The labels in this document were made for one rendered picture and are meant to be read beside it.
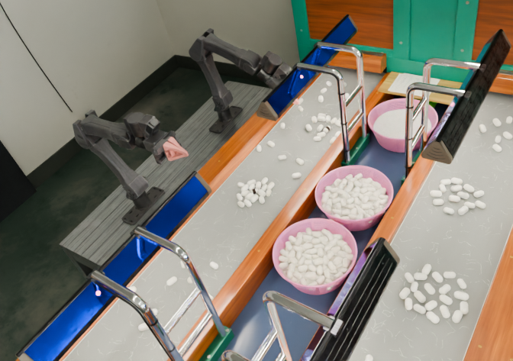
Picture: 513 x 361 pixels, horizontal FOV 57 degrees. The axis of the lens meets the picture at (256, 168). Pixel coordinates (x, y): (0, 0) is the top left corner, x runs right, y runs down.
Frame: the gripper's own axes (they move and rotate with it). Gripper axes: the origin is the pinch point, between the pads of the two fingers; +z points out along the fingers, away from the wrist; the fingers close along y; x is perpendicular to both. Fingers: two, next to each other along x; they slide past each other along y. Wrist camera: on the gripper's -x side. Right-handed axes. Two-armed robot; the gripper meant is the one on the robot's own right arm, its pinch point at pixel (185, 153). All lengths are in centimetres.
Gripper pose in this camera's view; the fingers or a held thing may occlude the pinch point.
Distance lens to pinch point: 148.7
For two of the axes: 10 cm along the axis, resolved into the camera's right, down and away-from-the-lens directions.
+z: 8.3, 2.5, -5.0
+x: 1.8, 7.2, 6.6
